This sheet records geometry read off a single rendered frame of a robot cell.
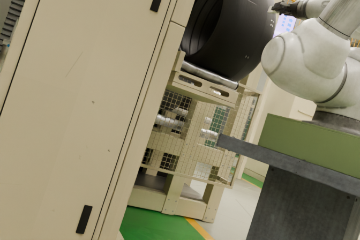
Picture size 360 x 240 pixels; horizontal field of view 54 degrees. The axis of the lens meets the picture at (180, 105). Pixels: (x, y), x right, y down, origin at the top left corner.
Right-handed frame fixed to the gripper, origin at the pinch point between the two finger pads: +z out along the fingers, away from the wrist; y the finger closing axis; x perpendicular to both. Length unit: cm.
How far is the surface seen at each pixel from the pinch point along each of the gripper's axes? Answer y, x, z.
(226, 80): -1.4, 36.3, 18.3
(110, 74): 67, 46, -46
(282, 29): -255, -76, 361
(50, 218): 70, 85, -52
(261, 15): -1.9, 2.0, 11.7
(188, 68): 19.7, 37.7, 18.4
